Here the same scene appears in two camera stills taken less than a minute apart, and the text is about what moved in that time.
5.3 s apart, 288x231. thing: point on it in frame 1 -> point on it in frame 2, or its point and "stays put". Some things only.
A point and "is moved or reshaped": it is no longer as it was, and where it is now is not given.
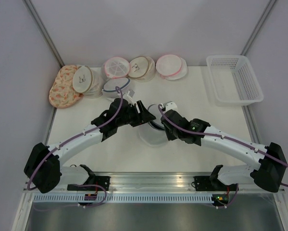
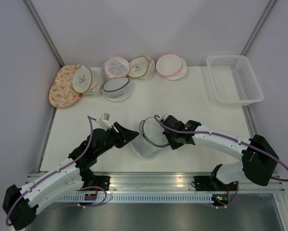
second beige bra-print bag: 142,68 stays put
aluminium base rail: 151,182 stays put
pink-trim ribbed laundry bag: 115,68 stays put
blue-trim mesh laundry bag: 152,134 is moved or reshaped
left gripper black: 145,116 -> 124,134
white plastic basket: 233,81 stays put
